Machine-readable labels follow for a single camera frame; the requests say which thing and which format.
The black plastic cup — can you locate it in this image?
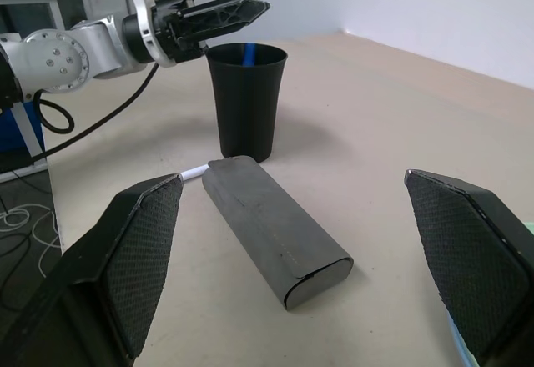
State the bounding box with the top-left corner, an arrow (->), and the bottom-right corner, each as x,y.
206,43 -> 290,164

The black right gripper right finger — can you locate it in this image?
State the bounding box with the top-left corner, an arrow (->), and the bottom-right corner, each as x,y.
403,168 -> 534,367

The light blue plate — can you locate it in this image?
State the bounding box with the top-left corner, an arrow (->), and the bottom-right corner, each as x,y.
448,311 -> 481,367

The white cable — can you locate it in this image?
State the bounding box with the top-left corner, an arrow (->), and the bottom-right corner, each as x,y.
0,203 -> 62,279

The blue box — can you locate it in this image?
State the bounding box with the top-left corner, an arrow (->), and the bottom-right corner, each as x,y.
0,100 -> 46,154

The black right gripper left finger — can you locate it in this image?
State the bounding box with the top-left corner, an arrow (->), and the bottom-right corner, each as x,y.
0,172 -> 185,367

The grey glasses case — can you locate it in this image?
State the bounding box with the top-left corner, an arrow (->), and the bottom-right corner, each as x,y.
201,155 -> 355,311

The white metal frame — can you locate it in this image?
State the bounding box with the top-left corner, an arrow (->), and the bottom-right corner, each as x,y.
0,98 -> 51,183

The white pen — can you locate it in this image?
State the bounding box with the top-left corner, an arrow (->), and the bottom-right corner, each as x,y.
177,163 -> 210,183

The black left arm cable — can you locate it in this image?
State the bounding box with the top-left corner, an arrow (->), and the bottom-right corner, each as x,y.
32,0 -> 179,164

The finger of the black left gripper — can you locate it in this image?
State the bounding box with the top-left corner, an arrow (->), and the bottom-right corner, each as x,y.
179,2 -> 256,39
208,0 -> 272,24

